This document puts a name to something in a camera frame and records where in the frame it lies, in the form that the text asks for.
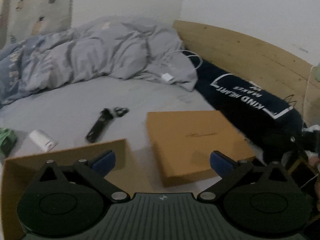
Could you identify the small white packet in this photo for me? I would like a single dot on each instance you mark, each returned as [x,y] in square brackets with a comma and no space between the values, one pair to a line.
[42,140]

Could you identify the black tool on bed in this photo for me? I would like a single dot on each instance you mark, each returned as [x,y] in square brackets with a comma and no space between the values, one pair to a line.
[107,116]

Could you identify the wooden bed headboard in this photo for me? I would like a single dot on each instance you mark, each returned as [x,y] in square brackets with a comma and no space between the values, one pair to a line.
[272,68]

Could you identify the grey blue duvet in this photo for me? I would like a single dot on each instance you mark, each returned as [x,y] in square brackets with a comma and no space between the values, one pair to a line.
[117,46]

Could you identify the brown cardboard box lid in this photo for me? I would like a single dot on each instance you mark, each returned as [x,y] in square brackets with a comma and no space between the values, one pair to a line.
[182,142]

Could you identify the grey printed bed sheet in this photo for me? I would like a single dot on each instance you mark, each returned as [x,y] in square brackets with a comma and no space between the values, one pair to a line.
[67,114]

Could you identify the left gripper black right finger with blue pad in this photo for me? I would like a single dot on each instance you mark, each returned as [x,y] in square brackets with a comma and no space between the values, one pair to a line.
[232,173]

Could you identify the white charger with cable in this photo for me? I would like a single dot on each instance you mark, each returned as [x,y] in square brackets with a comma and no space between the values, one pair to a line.
[168,77]

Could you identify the black pillow white text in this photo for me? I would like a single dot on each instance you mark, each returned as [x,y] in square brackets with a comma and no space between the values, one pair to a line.
[266,120]

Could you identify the pineapple print curtain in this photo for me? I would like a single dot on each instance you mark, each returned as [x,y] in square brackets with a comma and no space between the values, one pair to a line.
[21,19]

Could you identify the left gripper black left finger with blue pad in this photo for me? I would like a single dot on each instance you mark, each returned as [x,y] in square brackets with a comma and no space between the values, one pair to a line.
[91,173]

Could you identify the open cardboard box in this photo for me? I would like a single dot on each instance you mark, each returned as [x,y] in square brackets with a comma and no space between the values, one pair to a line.
[18,172]

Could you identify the green tissue pack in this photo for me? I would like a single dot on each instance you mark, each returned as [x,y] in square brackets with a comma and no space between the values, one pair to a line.
[8,141]

